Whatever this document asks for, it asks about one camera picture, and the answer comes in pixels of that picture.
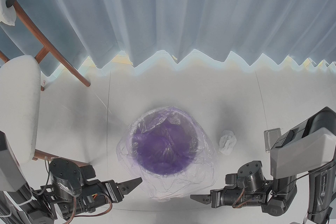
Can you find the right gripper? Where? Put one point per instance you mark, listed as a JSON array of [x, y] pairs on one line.
[[228, 198]]

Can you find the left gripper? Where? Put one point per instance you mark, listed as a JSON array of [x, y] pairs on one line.
[[97, 198]]

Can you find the purple plastic bag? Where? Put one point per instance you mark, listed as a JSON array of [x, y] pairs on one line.
[[162, 144]]

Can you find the white paper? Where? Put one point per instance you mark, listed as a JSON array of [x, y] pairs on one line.
[[227, 141]]

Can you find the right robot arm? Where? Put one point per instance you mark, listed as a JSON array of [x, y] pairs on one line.
[[301, 152]]

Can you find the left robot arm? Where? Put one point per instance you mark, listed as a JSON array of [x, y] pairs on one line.
[[63, 175]]

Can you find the white trash bin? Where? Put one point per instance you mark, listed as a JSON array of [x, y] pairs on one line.
[[200, 139]]

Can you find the white padded wooden chair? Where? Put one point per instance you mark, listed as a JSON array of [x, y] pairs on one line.
[[18, 102]]

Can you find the pale blue curtain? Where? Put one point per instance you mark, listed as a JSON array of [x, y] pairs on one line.
[[168, 7]]

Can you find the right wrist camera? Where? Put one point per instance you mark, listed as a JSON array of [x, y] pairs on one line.
[[232, 179]]

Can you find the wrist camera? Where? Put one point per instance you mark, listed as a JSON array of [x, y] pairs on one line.
[[88, 173], [232, 179]]

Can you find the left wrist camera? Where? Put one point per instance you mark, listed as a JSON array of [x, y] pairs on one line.
[[88, 173]]

